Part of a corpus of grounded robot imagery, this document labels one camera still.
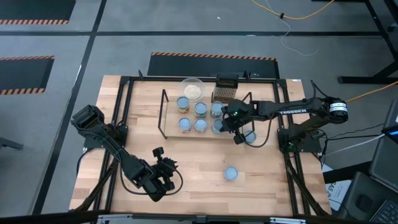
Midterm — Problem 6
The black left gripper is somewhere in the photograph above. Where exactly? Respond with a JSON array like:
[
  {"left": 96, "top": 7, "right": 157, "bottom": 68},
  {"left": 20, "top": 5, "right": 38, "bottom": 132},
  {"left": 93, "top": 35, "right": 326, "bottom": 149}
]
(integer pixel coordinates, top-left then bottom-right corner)
[{"left": 141, "top": 146, "right": 178, "bottom": 203}]

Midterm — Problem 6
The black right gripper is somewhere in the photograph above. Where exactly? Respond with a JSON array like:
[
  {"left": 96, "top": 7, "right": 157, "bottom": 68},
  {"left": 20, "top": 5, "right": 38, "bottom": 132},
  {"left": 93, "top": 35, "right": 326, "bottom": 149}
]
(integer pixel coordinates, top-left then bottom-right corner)
[{"left": 222, "top": 98, "right": 253, "bottom": 146}]

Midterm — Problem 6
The can with blue lid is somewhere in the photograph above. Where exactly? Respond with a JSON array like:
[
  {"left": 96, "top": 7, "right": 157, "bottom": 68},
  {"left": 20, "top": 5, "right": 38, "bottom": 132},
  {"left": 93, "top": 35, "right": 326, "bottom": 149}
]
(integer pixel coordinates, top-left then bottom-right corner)
[
  {"left": 211, "top": 118, "right": 225, "bottom": 135},
  {"left": 210, "top": 101, "right": 224, "bottom": 119},
  {"left": 243, "top": 130, "right": 257, "bottom": 145},
  {"left": 193, "top": 118, "right": 208, "bottom": 134},
  {"left": 223, "top": 166, "right": 239, "bottom": 182},
  {"left": 194, "top": 101, "right": 208, "bottom": 118}
]

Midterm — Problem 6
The orange label can blue lid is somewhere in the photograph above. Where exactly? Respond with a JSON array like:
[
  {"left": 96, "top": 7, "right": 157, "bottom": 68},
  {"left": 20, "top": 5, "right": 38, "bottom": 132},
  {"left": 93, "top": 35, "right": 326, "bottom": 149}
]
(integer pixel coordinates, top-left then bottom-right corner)
[{"left": 178, "top": 117, "right": 192, "bottom": 134}]

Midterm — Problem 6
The green label can blue lid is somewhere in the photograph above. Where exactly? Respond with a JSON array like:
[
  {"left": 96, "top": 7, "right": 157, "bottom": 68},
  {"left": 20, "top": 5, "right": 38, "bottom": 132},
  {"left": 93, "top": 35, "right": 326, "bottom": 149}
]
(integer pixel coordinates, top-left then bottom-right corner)
[{"left": 176, "top": 95, "right": 190, "bottom": 114}]

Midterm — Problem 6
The metal box grater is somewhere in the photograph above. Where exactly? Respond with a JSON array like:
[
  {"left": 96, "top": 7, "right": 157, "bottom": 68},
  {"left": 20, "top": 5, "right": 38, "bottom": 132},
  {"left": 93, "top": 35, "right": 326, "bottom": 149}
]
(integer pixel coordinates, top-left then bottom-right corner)
[{"left": 211, "top": 73, "right": 239, "bottom": 105}]

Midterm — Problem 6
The clear bowl of white grains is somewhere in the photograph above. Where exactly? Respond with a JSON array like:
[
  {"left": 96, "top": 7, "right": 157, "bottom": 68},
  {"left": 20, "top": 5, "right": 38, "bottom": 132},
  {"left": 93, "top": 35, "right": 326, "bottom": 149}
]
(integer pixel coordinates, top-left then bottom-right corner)
[{"left": 179, "top": 77, "right": 206, "bottom": 103}]

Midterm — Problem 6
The black mat with hazard stripes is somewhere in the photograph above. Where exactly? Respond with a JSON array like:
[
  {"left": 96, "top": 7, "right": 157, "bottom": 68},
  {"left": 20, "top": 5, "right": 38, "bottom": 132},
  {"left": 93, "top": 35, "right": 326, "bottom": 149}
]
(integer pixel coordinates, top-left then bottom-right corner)
[
  {"left": 0, "top": 0, "right": 77, "bottom": 26},
  {"left": 0, "top": 55, "right": 55, "bottom": 96},
  {"left": 146, "top": 52, "right": 280, "bottom": 79}
]

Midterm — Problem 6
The black and silver crossbar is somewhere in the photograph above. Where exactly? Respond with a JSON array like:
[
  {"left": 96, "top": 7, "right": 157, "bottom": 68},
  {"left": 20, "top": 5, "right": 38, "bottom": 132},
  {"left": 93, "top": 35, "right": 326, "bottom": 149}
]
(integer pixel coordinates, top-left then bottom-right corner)
[{"left": 0, "top": 210, "right": 346, "bottom": 224}]

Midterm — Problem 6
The white paper sheet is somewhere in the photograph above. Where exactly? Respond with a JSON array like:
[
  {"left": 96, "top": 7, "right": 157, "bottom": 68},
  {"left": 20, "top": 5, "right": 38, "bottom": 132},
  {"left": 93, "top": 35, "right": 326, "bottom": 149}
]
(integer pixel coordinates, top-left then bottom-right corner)
[{"left": 322, "top": 164, "right": 352, "bottom": 206}]

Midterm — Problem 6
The black laptop with lit screen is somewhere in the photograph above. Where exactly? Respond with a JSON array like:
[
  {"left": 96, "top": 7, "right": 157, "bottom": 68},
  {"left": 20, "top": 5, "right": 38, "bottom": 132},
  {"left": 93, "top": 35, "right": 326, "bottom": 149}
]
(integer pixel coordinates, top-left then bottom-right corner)
[{"left": 381, "top": 99, "right": 398, "bottom": 144}]

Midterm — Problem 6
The black chair leg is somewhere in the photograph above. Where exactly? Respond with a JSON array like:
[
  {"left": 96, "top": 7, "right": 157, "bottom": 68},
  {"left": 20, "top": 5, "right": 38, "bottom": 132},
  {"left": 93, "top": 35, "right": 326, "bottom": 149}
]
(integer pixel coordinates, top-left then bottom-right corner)
[{"left": 0, "top": 136, "right": 24, "bottom": 151}]

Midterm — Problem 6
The black keyboard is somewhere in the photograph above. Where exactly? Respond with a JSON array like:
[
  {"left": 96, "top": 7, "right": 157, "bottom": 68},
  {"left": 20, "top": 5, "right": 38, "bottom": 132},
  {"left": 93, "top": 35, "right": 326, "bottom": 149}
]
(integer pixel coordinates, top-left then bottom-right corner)
[{"left": 369, "top": 198, "right": 398, "bottom": 224}]

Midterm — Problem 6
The black aluminium table frame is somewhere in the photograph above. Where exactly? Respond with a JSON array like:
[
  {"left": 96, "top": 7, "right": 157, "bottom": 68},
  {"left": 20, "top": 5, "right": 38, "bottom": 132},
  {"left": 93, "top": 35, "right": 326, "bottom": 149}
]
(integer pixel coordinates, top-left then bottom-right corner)
[{"left": 73, "top": 74, "right": 332, "bottom": 218}]

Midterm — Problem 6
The thin white floor cable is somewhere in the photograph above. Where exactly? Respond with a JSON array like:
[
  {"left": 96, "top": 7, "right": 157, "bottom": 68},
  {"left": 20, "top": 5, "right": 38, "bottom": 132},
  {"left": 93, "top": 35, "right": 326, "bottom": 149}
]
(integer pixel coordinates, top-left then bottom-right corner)
[{"left": 264, "top": 0, "right": 318, "bottom": 57}]

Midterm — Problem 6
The yellow floor cable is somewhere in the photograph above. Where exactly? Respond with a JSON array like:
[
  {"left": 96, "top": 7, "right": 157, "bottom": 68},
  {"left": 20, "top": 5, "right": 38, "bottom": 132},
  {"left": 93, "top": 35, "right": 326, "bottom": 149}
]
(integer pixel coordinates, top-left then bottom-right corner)
[{"left": 251, "top": 0, "right": 336, "bottom": 21}]

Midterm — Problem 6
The black desk frame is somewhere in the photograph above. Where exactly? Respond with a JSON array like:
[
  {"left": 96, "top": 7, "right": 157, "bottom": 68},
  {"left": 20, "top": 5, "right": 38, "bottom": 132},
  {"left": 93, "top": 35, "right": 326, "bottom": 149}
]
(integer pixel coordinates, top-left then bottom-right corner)
[{"left": 337, "top": 0, "right": 398, "bottom": 85}]

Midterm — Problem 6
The yellow extension cord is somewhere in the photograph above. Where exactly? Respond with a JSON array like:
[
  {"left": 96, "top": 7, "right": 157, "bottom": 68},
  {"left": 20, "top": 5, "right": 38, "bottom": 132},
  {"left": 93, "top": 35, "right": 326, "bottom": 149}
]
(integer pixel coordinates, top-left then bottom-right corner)
[{"left": 345, "top": 80, "right": 398, "bottom": 104}]

